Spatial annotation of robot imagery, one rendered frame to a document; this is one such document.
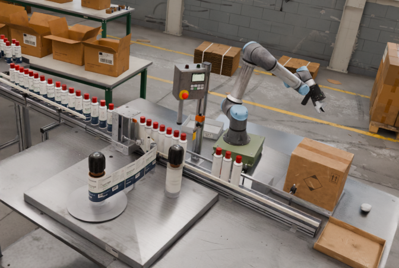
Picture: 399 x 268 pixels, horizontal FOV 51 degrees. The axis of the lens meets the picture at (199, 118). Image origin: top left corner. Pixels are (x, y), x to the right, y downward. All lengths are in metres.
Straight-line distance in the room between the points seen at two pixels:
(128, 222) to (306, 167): 1.01
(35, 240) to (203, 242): 1.33
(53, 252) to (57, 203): 0.75
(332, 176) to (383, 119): 3.28
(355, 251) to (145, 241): 1.06
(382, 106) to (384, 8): 2.41
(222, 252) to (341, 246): 0.62
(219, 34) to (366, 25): 2.59
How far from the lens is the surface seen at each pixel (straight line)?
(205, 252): 2.10
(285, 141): 3.15
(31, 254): 2.99
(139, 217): 2.18
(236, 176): 2.39
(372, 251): 2.40
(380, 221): 2.63
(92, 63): 4.12
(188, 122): 3.18
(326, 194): 2.47
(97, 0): 6.51
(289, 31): 7.76
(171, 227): 2.13
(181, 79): 2.37
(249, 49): 2.77
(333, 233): 2.41
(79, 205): 2.24
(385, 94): 5.52
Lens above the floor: 2.30
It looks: 27 degrees down
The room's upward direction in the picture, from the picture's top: 7 degrees clockwise
